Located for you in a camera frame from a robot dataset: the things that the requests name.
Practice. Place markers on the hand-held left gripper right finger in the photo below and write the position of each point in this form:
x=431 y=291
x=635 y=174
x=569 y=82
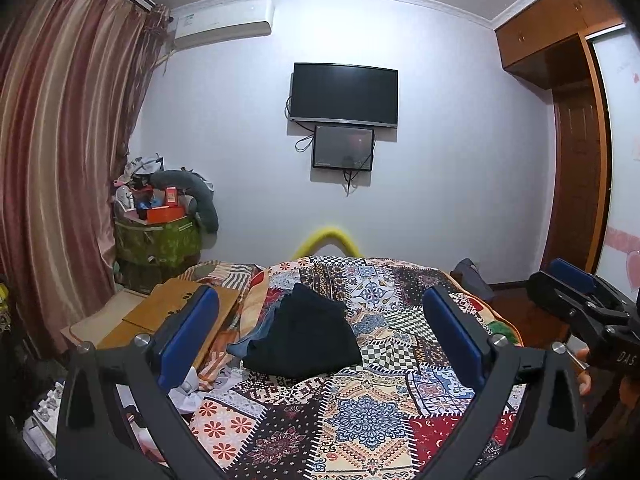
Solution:
x=452 y=340

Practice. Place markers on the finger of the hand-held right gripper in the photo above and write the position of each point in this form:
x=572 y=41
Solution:
x=575 y=275
x=555 y=295

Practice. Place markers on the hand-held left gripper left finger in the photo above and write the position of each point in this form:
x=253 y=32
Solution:
x=192 y=330

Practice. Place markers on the black pants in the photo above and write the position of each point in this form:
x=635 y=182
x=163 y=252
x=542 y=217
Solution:
x=305 y=340

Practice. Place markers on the person's right hand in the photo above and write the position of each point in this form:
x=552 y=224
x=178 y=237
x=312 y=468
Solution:
x=584 y=377

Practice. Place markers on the flat cardboard boxes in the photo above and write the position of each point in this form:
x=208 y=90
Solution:
x=165 y=300

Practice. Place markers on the white crumpled cloth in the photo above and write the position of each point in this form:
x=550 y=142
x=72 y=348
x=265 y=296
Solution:
x=187 y=390

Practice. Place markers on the striped bedsheet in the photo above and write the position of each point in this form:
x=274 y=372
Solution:
x=220 y=275

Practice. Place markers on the dark grey cushion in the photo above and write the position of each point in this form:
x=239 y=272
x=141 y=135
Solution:
x=472 y=276

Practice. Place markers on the blue jeans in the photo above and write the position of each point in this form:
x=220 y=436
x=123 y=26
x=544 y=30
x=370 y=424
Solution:
x=260 y=332

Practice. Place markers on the green patterned storage box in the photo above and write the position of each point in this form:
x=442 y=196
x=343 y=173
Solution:
x=160 y=242

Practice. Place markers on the brown wooden door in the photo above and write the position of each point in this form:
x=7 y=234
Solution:
x=575 y=175

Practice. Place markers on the patchwork printed blanket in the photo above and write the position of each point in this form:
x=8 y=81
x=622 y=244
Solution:
x=360 y=410

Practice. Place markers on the orange box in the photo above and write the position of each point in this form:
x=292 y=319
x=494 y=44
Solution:
x=165 y=215

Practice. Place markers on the grey plush toy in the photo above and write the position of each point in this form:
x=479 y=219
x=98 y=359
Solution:
x=205 y=210

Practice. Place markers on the white wardrobe sliding door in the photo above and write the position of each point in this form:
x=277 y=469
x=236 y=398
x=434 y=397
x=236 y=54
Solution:
x=622 y=160

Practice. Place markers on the small red box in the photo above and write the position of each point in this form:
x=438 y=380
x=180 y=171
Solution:
x=172 y=196

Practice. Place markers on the yellow foam tube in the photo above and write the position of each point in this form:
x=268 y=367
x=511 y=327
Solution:
x=325 y=233

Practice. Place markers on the striped pink curtain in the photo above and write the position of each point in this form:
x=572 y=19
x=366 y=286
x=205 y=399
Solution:
x=60 y=160

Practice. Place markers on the wooden overhead cabinet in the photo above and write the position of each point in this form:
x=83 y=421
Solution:
x=550 y=25

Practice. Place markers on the white air conditioner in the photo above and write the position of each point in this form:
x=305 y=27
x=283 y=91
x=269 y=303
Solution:
x=225 y=22

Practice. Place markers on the small black wall monitor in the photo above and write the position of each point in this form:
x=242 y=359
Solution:
x=342 y=147

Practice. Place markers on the black wall television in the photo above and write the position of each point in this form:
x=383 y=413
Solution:
x=345 y=92

